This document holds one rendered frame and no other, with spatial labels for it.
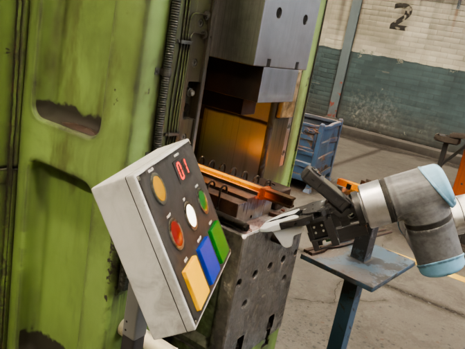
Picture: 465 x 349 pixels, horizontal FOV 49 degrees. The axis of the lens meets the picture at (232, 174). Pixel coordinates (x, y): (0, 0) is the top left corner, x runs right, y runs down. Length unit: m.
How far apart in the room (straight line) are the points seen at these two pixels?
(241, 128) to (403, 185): 0.92
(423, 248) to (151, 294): 0.53
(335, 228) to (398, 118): 8.17
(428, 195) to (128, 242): 0.55
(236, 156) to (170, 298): 1.05
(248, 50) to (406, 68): 7.88
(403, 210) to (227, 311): 0.68
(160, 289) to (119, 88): 0.56
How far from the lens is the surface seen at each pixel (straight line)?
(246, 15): 1.36
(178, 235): 0.90
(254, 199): 1.52
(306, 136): 5.24
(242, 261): 1.46
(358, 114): 9.38
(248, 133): 1.82
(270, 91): 1.43
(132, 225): 0.84
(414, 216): 1.04
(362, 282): 1.87
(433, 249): 1.06
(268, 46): 1.38
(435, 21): 9.13
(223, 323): 1.55
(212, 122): 1.91
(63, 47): 1.51
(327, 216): 1.04
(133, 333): 1.12
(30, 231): 1.65
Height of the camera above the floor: 1.44
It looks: 15 degrees down
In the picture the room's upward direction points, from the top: 10 degrees clockwise
